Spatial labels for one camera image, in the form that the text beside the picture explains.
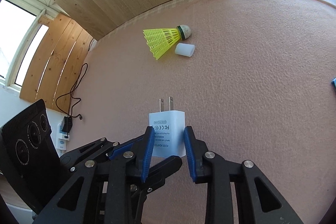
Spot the white usb wall charger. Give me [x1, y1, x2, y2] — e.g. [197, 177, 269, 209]
[149, 96, 186, 158]

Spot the blue plastic phone stand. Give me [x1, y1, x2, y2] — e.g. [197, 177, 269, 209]
[331, 78, 336, 89]

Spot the slatted pine wood panel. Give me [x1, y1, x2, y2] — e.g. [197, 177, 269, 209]
[19, 13, 93, 112]

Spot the yellow plastic shuttlecock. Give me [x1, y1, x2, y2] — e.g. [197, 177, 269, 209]
[143, 25, 191, 60]

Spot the small white plastic cap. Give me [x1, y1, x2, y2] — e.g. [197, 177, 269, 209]
[175, 43, 195, 57]

